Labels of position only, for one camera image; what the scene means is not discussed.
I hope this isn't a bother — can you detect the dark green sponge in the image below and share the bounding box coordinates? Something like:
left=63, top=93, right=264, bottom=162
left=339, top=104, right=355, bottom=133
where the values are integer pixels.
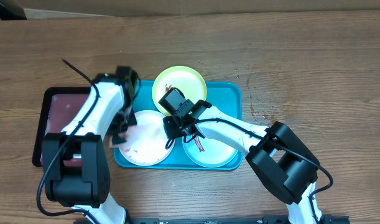
left=109, top=133, right=126, bottom=149

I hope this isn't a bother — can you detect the white plate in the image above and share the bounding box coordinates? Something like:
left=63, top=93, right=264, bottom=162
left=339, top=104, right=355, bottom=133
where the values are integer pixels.
left=118, top=110, right=175, bottom=166

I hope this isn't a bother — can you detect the yellow-green plate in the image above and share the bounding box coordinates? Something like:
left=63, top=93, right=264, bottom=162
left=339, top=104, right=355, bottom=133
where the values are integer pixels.
left=152, top=66, right=207, bottom=116

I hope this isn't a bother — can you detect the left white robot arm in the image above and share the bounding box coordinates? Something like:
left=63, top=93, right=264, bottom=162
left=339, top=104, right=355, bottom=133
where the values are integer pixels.
left=36, top=66, right=139, bottom=223

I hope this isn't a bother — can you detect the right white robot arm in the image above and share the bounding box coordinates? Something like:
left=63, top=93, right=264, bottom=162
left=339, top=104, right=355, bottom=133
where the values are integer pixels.
left=164, top=101, right=333, bottom=223

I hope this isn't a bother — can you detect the teal plastic tray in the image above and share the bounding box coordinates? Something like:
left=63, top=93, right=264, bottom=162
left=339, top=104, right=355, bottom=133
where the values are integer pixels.
left=113, top=79, right=243, bottom=171

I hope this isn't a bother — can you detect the dark red sponge tray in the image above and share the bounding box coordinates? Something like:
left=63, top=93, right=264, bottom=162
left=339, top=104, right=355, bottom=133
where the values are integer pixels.
left=32, top=87, right=90, bottom=167

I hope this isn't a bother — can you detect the light blue plate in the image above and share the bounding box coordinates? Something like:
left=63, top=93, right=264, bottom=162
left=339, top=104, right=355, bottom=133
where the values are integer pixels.
left=182, top=136, right=243, bottom=170

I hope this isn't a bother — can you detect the cardboard backboard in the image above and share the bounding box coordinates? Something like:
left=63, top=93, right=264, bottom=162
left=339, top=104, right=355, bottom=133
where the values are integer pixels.
left=0, top=0, right=380, bottom=16

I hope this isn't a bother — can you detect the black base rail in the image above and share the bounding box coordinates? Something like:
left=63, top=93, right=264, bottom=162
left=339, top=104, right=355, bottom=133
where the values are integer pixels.
left=74, top=215, right=351, bottom=224

